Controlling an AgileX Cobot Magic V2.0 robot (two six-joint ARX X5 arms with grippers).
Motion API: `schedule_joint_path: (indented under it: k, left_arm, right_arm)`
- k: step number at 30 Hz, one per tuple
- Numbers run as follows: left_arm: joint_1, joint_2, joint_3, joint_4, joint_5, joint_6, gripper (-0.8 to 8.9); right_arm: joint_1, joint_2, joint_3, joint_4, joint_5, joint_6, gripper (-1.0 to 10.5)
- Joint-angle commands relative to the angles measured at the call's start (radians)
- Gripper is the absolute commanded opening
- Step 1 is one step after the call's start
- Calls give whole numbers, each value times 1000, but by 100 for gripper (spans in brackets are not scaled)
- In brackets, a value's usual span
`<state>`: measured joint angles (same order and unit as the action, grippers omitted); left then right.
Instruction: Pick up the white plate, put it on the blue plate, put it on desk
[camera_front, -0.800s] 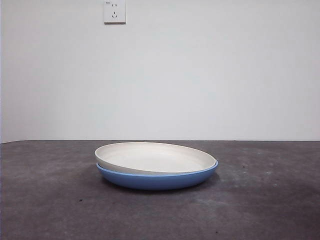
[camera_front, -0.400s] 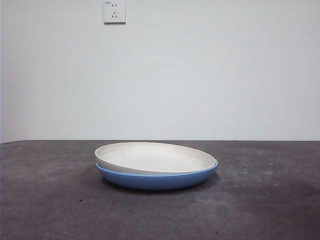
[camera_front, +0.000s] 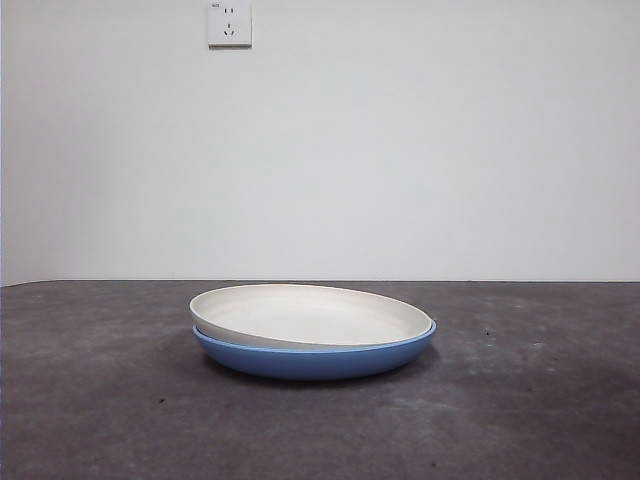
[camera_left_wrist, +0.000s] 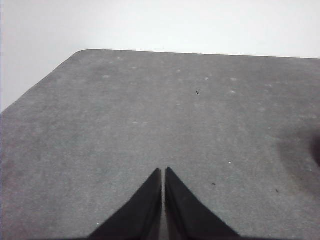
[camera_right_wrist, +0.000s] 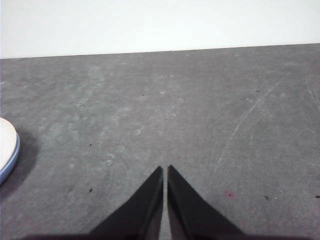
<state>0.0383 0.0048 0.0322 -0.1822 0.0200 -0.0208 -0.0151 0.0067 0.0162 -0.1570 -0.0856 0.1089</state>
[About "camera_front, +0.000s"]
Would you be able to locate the white wall socket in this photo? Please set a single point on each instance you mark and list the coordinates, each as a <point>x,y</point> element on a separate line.
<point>230,25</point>

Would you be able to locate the blue round plate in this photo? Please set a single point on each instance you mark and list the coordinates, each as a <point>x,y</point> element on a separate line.
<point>310,362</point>

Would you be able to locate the white round plate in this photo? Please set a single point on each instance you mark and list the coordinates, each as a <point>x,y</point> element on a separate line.
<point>310,315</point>

